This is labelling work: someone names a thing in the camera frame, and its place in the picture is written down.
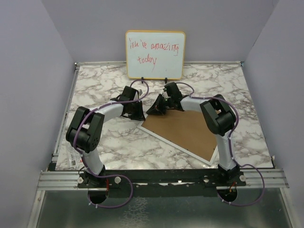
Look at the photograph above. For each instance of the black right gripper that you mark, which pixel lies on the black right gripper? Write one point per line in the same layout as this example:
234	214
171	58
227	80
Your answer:
156	109

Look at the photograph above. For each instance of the black whiteboard stand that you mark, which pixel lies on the black whiteboard stand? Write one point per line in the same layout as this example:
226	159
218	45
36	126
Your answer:
163	80

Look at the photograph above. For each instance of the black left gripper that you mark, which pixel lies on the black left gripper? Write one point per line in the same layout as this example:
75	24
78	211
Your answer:
139	116

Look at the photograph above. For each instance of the brown backing board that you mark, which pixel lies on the brown backing board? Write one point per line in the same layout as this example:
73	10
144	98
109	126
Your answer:
185	133

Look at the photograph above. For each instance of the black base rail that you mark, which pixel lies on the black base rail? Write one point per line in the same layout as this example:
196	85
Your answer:
160	183

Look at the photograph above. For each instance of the yellow-rimmed whiteboard with writing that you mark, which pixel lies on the yellow-rimmed whiteboard with writing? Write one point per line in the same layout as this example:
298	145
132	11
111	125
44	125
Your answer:
155	55

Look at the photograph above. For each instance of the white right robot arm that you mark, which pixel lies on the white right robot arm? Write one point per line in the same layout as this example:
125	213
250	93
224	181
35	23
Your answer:
220	116

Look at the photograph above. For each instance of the white picture frame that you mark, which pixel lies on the white picture frame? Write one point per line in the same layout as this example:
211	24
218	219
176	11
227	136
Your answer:
166	140

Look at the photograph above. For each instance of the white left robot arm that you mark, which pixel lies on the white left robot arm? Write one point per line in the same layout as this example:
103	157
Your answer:
85	129

